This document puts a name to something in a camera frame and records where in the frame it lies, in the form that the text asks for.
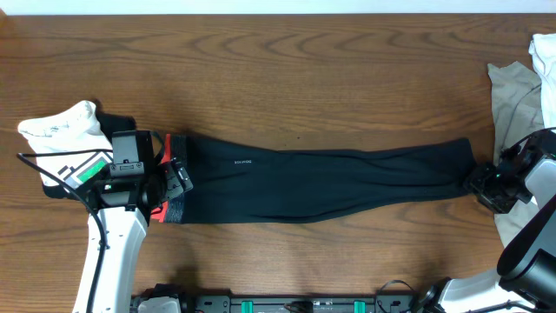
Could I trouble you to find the black leggings with grey waistband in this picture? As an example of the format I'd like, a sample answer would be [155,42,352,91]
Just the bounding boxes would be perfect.
[153,135,476,223]

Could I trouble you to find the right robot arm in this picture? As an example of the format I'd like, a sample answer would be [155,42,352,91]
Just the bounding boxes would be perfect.
[410,128,555,312]

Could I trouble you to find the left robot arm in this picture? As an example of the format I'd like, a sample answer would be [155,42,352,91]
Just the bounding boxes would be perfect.
[73,158,193,312]

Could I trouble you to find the beige garment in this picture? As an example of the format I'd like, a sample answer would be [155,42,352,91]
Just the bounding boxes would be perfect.
[487,62,544,246]

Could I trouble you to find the folded white printed shirt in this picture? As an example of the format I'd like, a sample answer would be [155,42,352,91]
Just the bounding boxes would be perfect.
[17,100,113,189]

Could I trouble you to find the left black cable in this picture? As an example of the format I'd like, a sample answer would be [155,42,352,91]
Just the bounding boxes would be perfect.
[16,148,115,313]

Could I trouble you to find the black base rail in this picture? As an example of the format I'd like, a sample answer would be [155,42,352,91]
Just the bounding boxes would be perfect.
[181,291,417,313]

